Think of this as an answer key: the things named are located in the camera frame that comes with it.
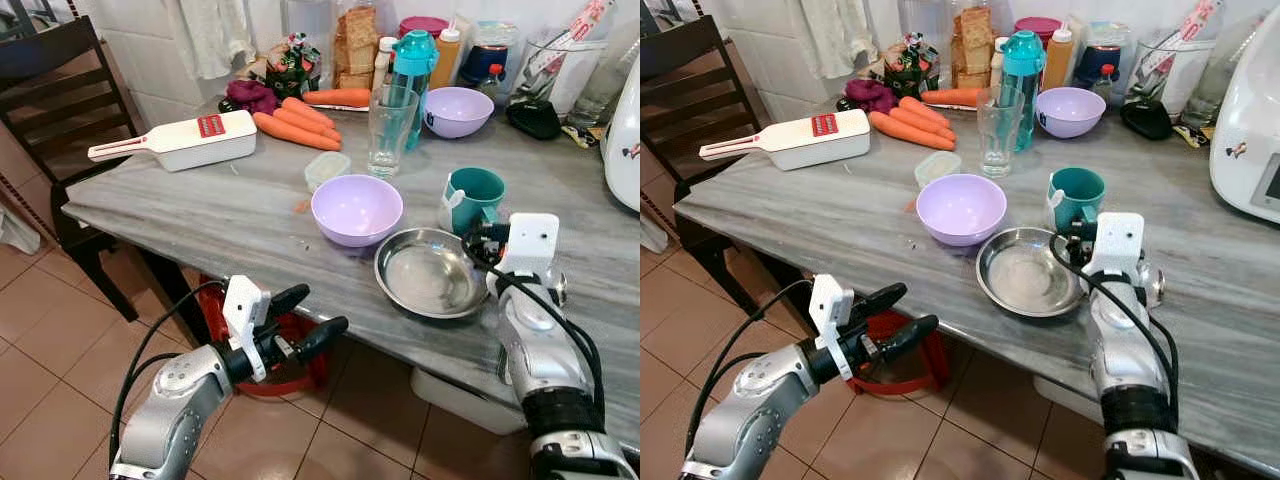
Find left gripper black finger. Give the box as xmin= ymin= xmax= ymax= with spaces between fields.
xmin=878 ymin=314 xmax=941 ymax=361
xmin=262 ymin=284 xmax=312 ymax=319
xmin=290 ymin=316 xmax=350 ymax=363
xmin=848 ymin=283 xmax=909 ymax=319

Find teal mug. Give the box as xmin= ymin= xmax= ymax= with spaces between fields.
xmin=1047 ymin=166 xmax=1107 ymax=233
xmin=440 ymin=166 xmax=507 ymax=237

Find red plastic stool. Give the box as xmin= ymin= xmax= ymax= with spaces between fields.
xmin=195 ymin=275 xmax=331 ymax=398
xmin=845 ymin=308 xmax=951 ymax=396

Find stainless steel bowl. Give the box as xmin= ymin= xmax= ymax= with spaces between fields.
xmin=374 ymin=228 xmax=493 ymax=321
xmin=976 ymin=227 xmax=1093 ymax=319

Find large purple plastic bowl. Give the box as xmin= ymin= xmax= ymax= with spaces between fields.
xmin=311 ymin=174 xmax=405 ymax=248
xmin=916 ymin=173 xmax=1009 ymax=247

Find small purple plastic bowl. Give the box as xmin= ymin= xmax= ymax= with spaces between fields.
xmin=424 ymin=87 xmax=496 ymax=139
xmin=1035 ymin=87 xmax=1107 ymax=139

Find black rounded object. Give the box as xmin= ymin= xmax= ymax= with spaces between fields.
xmin=505 ymin=98 xmax=563 ymax=141
xmin=1120 ymin=100 xmax=1174 ymax=141

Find clear glass tumbler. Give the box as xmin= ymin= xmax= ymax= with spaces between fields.
xmin=367 ymin=84 xmax=421 ymax=179
xmin=976 ymin=86 xmax=1028 ymax=179

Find small translucent plastic container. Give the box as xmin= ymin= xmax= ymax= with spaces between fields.
xmin=913 ymin=150 xmax=962 ymax=191
xmin=304 ymin=151 xmax=353 ymax=193

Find white plastic bin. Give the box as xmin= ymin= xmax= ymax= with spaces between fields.
xmin=1035 ymin=375 xmax=1106 ymax=423
xmin=410 ymin=365 xmax=526 ymax=436

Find orange carrot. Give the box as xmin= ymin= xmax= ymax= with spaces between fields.
xmin=252 ymin=111 xmax=341 ymax=152
xmin=302 ymin=88 xmax=372 ymax=109
xmin=272 ymin=106 xmax=343 ymax=143
xmin=898 ymin=96 xmax=951 ymax=129
xmin=920 ymin=88 xmax=986 ymax=108
xmin=868 ymin=110 xmax=956 ymax=152
xmin=888 ymin=106 xmax=957 ymax=143
xmin=282 ymin=96 xmax=336 ymax=129

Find white kitchen cooking machine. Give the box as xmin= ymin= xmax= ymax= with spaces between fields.
xmin=603 ymin=60 xmax=641 ymax=213
xmin=1208 ymin=35 xmax=1280 ymax=226

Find white slicer box red label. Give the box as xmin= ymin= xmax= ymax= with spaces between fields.
xmin=87 ymin=109 xmax=258 ymax=173
xmin=698 ymin=108 xmax=872 ymax=172

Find orange sauce bottle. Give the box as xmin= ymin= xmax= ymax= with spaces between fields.
xmin=1042 ymin=26 xmax=1079 ymax=91
xmin=430 ymin=26 xmax=471 ymax=91

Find clear glass container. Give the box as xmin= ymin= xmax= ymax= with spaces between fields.
xmin=1130 ymin=28 xmax=1211 ymax=111
xmin=520 ymin=28 xmax=606 ymax=116

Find glass jar dark blue contents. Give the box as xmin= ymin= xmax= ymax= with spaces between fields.
xmin=1075 ymin=22 xmax=1131 ymax=89
xmin=462 ymin=22 xmax=521 ymax=89

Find teal water bottle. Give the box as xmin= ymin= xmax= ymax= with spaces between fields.
xmin=388 ymin=29 xmax=439 ymax=151
xmin=1000 ymin=30 xmax=1047 ymax=151

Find dark purple vegetable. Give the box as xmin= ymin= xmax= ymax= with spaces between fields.
xmin=845 ymin=79 xmax=898 ymax=114
xmin=225 ymin=80 xmax=281 ymax=116

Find clear glass bottle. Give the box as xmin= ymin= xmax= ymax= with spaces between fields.
xmin=570 ymin=20 xmax=641 ymax=131
xmin=1182 ymin=15 xmax=1261 ymax=129

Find pink lidded jar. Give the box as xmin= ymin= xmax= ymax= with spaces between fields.
xmin=1014 ymin=16 xmax=1063 ymax=46
xmin=398 ymin=16 xmax=451 ymax=41

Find red lidded jar with rusks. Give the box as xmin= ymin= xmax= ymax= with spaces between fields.
xmin=950 ymin=0 xmax=999 ymax=89
xmin=333 ymin=0 xmax=381 ymax=91

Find red white long packet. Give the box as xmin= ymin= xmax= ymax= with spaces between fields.
xmin=530 ymin=0 xmax=613 ymax=76
xmin=1140 ymin=0 xmax=1226 ymax=76

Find wrapped red green bundle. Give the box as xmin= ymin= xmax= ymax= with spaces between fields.
xmin=265 ymin=32 xmax=323 ymax=99
xmin=885 ymin=32 xmax=941 ymax=98

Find dark wooden chair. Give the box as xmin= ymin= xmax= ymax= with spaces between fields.
xmin=640 ymin=15 xmax=781 ymax=316
xmin=0 ymin=15 xmax=211 ymax=346

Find white hanging towel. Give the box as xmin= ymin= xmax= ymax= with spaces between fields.
xmin=165 ymin=0 xmax=256 ymax=81
xmin=795 ymin=0 xmax=881 ymax=79

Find clear plastic jar white lid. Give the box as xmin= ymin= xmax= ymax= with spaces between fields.
xmin=897 ymin=0 xmax=953 ymax=51
xmin=282 ymin=0 xmax=336 ymax=56

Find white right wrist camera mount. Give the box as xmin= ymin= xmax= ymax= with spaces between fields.
xmin=1085 ymin=212 xmax=1147 ymax=288
xmin=497 ymin=212 xmax=561 ymax=283

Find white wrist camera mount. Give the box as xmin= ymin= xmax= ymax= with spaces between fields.
xmin=1085 ymin=212 xmax=1147 ymax=288
xmin=497 ymin=212 xmax=561 ymax=283
xmin=808 ymin=274 xmax=857 ymax=379
xmin=222 ymin=275 xmax=273 ymax=383

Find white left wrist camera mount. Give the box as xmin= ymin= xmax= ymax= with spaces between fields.
xmin=222 ymin=275 xmax=273 ymax=383
xmin=808 ymin=274 xmax=857 ymax=379

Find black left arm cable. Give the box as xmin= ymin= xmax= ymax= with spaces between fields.
xmin=108 ymin=280 xmax=233 ymax=471
xmin=685 ymin=280 xmax=815 ymax=463

